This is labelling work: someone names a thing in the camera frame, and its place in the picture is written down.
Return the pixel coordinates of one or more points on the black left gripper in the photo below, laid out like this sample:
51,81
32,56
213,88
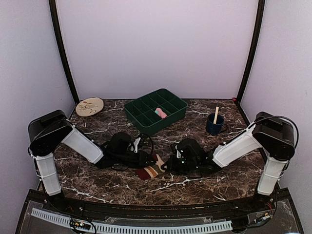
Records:
141,160

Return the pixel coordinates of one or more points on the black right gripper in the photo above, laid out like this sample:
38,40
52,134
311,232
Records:
171,166

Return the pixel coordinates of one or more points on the beige striped sock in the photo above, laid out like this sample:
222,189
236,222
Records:
151,171

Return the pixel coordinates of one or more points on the green compartment tray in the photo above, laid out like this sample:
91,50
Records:
141,111

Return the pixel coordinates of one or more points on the pink patterned sock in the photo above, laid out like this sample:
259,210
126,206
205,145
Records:
160,113

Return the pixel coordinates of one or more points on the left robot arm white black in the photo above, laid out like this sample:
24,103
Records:
54,129

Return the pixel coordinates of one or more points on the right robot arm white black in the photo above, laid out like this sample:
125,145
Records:
277,135

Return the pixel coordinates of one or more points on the dark blue mug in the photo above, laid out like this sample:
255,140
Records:
216,128

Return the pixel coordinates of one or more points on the round beige floral coaster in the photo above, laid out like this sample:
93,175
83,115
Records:
89,107

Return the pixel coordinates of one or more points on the wooden stick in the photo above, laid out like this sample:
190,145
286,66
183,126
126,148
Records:
216,115

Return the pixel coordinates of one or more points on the small circuit board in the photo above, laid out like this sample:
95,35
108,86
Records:
79,224

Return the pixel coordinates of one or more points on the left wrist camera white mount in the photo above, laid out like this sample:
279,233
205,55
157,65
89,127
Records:
135,144

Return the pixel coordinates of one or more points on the black front rail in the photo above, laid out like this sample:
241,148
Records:
99,210

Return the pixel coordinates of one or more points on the white slotted cable duct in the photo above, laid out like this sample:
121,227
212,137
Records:
103,228

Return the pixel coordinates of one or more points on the left black frame post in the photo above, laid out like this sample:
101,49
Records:
61,50

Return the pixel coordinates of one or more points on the black frame post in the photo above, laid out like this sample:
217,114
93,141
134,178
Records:
252,50
61,50

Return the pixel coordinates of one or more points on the right black frame post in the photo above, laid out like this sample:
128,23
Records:
252,50

